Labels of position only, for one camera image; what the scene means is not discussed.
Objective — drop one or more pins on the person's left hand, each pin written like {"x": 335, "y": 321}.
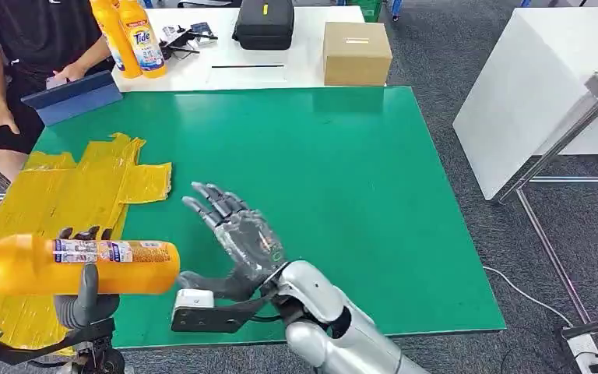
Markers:
{"x": 72, "y": 72}

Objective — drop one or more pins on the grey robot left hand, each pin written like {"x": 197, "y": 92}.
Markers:
{"x": 85, "y": 309}

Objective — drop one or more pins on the person's right hand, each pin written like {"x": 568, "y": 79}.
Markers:
{"x": 0, "y": 121}

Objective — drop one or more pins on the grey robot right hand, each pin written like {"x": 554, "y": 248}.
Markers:
{"x": 250, "y": 242}

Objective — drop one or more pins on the smartphone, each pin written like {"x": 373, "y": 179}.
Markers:
{"x": 54, "y": 82}

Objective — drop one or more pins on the orange detergent bottle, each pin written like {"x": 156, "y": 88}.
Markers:
{"x": 30, "y": 273}
{"x": 113, "y": 41}
{"x": 144, "y": 41}

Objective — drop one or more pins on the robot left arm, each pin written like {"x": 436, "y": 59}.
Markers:
{"x": 103, "y": 361}

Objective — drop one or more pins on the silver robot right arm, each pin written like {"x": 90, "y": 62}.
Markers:
{"x": 330, "y": 320}

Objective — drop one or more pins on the blue tablet case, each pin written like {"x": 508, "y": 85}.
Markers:
{"x": 74, "y": 103}

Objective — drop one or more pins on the person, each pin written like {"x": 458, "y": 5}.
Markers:
{"x": 36, "y": 31}

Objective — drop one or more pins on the green table mat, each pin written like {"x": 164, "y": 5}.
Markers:
{"x": 304, "y": 149}

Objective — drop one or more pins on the yellow taped sheet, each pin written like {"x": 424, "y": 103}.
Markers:
{"x": 72, "y": 201}

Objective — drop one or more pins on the black controller device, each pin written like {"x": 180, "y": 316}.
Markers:
{"x": 177, "y": 44}

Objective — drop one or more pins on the small dark card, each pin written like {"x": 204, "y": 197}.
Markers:
{"x": 202, "y": 30}

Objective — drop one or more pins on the white table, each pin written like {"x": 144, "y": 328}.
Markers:
{"x": 257, "y": 77}

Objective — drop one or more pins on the thin black stick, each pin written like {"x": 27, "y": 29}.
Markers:
{"x": 247, "y": 66}

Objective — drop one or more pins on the black carrying case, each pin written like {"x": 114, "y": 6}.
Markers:
{"x": 263, "y": 26}

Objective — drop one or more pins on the brown cardboard box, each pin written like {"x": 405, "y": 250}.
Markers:
{"x": 358, "y": 59}

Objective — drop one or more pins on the green crate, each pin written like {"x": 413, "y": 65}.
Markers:
{"x": 365, "y": 8}

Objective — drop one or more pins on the white cabinet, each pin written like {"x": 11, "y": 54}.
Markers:
{"x": 526, "y": 93}

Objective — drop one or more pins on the white power strip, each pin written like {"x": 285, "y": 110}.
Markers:
{"x": 582, "y": 350}

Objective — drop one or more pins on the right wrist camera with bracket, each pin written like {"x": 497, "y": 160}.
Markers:
{"x": 206, "y": 317}

